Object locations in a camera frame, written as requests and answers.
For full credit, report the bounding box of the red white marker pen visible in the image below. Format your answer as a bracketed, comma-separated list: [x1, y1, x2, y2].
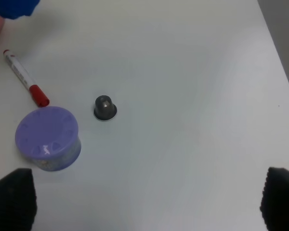
[3, 49, 50, 107]

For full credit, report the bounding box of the purple lidded round container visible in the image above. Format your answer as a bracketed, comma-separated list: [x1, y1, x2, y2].
[15, 106, 81, 171]

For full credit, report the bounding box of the grey coffee capsule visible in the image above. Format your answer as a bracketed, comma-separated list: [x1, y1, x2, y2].
[93, 95, 117, 121]

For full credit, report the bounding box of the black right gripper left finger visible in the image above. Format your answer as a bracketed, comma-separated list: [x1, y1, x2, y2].
[0, 168, 37, 231]

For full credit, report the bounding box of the blue knotted cloth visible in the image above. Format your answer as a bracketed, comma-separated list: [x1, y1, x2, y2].
[0, 0, 40, 20]

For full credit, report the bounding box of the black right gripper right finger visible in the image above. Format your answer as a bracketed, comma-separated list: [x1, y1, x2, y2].
[260, 167, 289, 231]

